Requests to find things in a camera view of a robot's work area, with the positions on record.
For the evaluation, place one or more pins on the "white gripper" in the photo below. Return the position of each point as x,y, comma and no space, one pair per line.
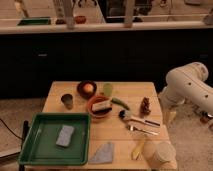
168,115

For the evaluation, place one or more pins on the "black and white eraser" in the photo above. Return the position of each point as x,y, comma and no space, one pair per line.
101,106

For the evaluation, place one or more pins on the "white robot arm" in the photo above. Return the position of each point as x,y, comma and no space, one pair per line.
186,82

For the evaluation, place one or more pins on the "silver fork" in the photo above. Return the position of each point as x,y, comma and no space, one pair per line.
133,128

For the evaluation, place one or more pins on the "wooden table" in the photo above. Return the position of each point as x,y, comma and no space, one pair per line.
111,128

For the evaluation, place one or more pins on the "yellow banana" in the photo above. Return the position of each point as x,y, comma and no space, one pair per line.
138,149

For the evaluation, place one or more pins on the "green pepper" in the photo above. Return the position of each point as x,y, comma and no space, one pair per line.
120,102

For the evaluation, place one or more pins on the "green cup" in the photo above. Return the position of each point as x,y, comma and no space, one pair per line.
107,89

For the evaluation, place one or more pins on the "orange bowl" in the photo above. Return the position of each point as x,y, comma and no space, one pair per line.
96,99

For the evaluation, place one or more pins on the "blue-grey cloth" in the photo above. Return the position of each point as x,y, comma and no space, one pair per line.
103,155

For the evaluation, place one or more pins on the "egg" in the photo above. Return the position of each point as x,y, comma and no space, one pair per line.
88,88

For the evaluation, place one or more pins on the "dark brown bowl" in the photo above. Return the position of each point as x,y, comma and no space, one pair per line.
84,94

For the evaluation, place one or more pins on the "dark grey cup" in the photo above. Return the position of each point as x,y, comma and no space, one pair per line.
67,100

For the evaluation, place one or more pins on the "blue sponge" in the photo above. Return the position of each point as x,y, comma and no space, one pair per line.
64,136

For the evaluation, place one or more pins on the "green plastic tray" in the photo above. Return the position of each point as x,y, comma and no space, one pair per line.
40,148

